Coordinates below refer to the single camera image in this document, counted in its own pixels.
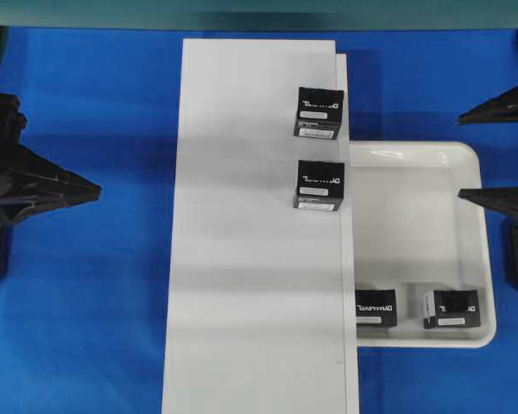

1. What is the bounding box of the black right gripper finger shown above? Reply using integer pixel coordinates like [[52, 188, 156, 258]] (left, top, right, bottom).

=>
[[458, 86, 518, 125]]

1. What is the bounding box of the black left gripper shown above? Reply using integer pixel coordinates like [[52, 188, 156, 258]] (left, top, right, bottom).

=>
[[0, 93, 102, 233]]

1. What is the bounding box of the black Dynamixel box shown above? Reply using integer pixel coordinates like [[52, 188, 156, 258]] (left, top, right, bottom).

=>
[[293, 160, 345, 211]]

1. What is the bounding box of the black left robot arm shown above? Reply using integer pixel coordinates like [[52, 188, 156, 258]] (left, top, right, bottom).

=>
[[0, 94, 102, 273]]

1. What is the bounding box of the white plastic tray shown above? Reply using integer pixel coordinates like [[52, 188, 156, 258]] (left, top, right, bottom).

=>
[[350, 141, 496, 348]]

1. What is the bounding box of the black box tray front-right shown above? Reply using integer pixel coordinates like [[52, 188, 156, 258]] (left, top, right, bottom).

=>
[[422, 290, 481, 329]]

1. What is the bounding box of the black box tray front-left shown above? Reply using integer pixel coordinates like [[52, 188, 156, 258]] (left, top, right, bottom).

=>
[[355, 290, 397, 328]]

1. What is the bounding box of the black box on base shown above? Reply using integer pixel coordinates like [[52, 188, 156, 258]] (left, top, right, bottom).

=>
[[294, 87, 344, 141]]

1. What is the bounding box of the white base board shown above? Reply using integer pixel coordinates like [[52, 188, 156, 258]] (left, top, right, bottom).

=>
[[162, 39, 359, 413]]

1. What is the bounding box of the blue table cloth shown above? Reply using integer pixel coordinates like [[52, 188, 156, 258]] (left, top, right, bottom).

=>
[[0, 28, 518, 413]]

